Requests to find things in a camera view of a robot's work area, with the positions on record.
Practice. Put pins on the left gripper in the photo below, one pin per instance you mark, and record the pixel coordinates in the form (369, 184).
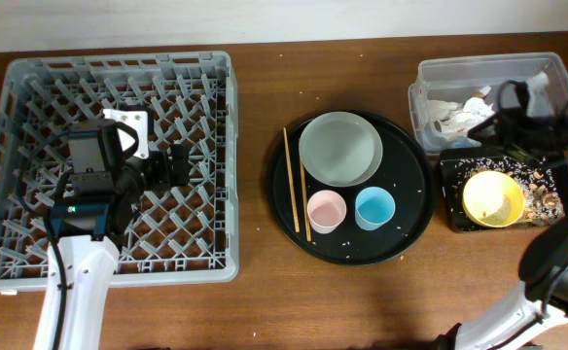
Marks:
(165, 179)

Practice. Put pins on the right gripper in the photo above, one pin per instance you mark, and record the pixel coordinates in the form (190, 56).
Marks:
(508, 129)

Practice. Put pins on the food scraps and rice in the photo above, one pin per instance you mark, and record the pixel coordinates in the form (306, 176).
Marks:
(544, 203)

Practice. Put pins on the yellow bowl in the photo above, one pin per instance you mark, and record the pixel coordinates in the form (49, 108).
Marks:
(493, 199)

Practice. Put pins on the white paper napkin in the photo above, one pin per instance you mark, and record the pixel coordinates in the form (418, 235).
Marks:
(455, 119)

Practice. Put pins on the wooden chopstick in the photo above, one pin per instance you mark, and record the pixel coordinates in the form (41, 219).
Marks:
(291, 181)
(306, 221)

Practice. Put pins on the pink cup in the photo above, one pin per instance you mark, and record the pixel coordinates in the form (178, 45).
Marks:
(326, 211)

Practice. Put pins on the grey round plate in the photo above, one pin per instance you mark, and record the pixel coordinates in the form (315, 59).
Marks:
(340, 149)

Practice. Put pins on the light blue cup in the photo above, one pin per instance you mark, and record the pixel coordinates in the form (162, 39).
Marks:
(374, 207)

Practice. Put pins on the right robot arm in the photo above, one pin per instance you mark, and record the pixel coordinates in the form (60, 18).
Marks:
(539, 302)

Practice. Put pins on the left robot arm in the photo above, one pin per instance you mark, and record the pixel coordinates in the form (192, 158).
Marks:
(112, 167)

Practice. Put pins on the grey plastic dishwasher rack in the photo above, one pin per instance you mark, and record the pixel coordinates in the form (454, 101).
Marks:
(179, 236)

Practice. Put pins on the clear plastic waste bin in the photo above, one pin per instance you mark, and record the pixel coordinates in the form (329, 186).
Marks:
(457, 79)

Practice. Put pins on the black rectangular tray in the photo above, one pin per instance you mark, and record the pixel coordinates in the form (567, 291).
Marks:
(560, 173)

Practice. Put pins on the round black serving tray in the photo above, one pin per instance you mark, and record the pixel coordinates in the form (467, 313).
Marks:
(404, 171)

